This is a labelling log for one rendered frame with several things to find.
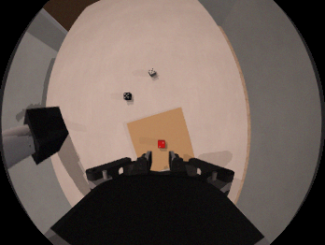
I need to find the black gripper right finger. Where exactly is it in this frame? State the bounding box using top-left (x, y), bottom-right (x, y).
top-left (169, 151), bottom-right (234, 196)

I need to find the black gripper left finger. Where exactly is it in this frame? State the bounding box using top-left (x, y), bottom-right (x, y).
top-left (85, 151), bottom-right (152, 190)

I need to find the tan square mat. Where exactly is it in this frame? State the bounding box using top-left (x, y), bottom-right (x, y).
top-left (127, 108), bottom-right (194, 171)

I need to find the red die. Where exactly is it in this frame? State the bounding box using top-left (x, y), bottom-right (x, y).
top-left (158, 140), bottom-right (165, 148)

